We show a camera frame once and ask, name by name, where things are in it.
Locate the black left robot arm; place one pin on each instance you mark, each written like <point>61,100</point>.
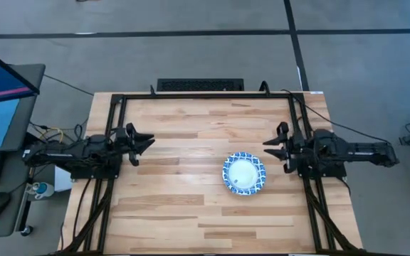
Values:
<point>84,153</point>

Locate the black perforated case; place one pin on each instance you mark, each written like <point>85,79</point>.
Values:
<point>199,84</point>

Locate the white box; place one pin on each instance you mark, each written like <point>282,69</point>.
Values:
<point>61,183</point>

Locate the blue patterned paper bowl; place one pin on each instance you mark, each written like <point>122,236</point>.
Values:
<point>244,171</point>

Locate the black caster wheel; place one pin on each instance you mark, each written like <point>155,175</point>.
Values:
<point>26,230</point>

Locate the grey computer desk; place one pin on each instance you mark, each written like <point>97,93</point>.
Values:
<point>14,185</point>

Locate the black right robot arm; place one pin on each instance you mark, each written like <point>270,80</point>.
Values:
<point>361,153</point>

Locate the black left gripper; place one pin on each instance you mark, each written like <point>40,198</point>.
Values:
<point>123,142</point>

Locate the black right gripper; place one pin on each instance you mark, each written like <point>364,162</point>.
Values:
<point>299,151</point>

